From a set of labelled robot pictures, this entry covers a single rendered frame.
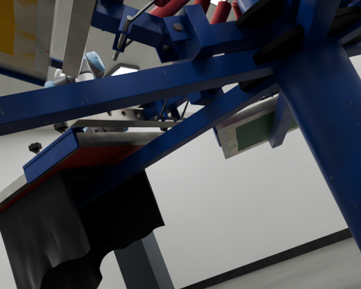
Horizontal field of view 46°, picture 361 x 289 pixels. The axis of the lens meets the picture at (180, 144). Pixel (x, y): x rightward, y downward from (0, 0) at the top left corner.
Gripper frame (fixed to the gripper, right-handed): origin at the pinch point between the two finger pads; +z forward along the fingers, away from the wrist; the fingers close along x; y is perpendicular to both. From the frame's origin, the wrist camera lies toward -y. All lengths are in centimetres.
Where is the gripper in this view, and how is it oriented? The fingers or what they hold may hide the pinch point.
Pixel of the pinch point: (99, 129)
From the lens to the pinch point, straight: 173.9
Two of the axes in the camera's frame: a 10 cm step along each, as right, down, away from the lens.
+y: 5.9, -0.3, 8.1
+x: -7.2, 4.4, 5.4
